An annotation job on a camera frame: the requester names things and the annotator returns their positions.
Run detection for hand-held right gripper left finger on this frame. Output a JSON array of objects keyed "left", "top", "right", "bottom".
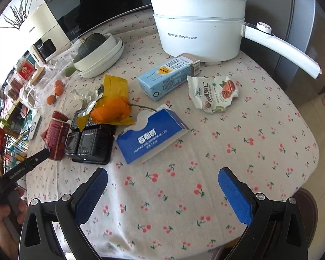
[{"left": 18, "top": 167, "right": 109, "bottom": 260}]

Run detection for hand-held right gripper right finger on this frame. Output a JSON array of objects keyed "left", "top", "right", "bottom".
[{"left": 218, "top": 167, "right": 309, "bottom": 260}]

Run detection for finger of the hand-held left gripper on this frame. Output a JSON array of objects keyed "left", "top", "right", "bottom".
[{"left": 0, "top": 149, "right": 50, "bottom": 186}]

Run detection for red drink can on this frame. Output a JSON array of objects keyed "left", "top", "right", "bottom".
[{"left": 42, "top": 110, "right": 72, "bottom": 161}]

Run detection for yellow snack wrapper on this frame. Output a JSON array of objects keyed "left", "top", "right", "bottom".
[{"left": 77, "top": 74, "right": 134, "bottom": 130}]

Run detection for person's left hand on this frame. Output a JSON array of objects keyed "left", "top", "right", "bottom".
[{"left": 0, "top": 188, "right": 28, "bottom": 252}]

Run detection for white kitchen scale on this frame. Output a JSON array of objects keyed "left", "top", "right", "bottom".
[{"left": 24, "top": 113, "right": 43, "bottom": 141}]

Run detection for black plastic tray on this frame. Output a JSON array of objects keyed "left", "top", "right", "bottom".
[{"left": 64, "top": 111, "right": 117, "bottom": 165}]

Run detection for cherry print tablecloth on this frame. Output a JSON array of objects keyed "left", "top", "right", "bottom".
[{"left": 24, "top": 13, "right": 320, "bottom": 253}]

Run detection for glass pitcher with wooden lid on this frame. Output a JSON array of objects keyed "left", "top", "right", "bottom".
[{"left": 19, "top": 69, "right": 48, "bottom": 111}]

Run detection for jar of dried red fruit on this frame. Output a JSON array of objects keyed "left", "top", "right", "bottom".
[{"left": 5, "top": 77, "right": 24, "bottom": 99}]

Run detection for blue cardboard box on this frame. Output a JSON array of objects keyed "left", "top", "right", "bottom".
[{"left": 116, "top": 108, "right": 190, "bottom": 164}]

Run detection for brown wooden stool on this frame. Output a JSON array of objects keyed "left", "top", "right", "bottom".
[{"left": 292, "top": 187, "right": 319, "bottom": 260}]

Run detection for orange fruit peel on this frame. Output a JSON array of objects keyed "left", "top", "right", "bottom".
[{"left": 91, "top": 96, "right": 132, "bottom": 124}]

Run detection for red label jar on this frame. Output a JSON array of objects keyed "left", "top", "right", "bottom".
[{"left": 16, "top": 61, "right": 36, "bottom": 81}]

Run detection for crumpled silver white wrapper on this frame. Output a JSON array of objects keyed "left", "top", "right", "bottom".
[{"left": 71, "top": 84, "right": 105, "bottom": 117}]

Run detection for white nut snack packet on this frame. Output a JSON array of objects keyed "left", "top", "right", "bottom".
[{"left": 187, "top": 75, "right": 239, "bottom": 115}]

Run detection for green vegetable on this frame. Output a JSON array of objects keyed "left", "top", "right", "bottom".
[{"left": 65, "top": 65, "right": 78, "bottom": 78}]

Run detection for white plate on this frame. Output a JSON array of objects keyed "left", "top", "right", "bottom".
[{"left": 80, "top": 39, "right": 124, "bottom": 78}]

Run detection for white deep bowl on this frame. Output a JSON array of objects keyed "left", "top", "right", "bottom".
[{"left": 73, "top": 32, "right": 117, "bottom": 71}]

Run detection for light blue milk carton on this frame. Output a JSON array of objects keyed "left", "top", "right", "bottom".
[{"left": 137, "top": 54, "right": 201, "bottom": 101}]

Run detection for stack of white bowls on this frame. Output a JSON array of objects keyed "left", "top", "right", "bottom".
[{"left": 77, "top": 36, "right": 122, "bottom": 76}]

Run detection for dark green pumpkin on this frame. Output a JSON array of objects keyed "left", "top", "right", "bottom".
[{"left": 78, "top": 33, "right": 107, "bottom": 60}]

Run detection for white countertop appliance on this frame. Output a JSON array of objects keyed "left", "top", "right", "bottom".
[{"left": 18, "top": 0, "right": 72, "bottom": 68}]

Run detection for bare decorative branches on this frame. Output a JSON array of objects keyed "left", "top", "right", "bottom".
[{"left": 1, "top": 0, "right": 33, "bottom": 33}]

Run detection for white electric cooking pot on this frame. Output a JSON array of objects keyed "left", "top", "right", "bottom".
[{"left": 147, "top": 0, "right": 322, "bottom": 80}]

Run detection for black microwave oven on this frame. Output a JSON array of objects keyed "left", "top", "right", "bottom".
[{"left": 43, "top": 0, "right": 158, "bottom": 42}]

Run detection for grey refrigerator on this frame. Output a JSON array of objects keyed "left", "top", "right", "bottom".
[{"left": 241, "top": 0, "right": 325, "bottom": 96}]

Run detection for black wire rack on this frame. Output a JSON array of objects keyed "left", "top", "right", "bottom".
[{"left": 0, "top": 130, "right": 31, "bottom": 179}]

